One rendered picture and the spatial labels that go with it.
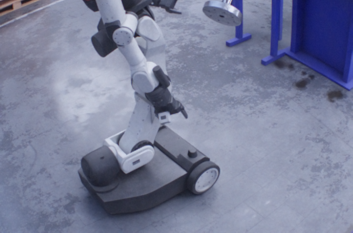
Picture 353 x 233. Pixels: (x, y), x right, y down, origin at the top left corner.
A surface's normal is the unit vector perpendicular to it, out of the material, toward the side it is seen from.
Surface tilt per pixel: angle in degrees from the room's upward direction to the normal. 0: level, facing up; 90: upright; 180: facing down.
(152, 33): 90
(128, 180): 0
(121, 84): 0
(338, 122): 0
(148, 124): 90
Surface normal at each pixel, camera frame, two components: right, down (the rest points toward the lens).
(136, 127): -0.67, -0.11
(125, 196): -0.03, -0.83
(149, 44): 0.63, 0.42
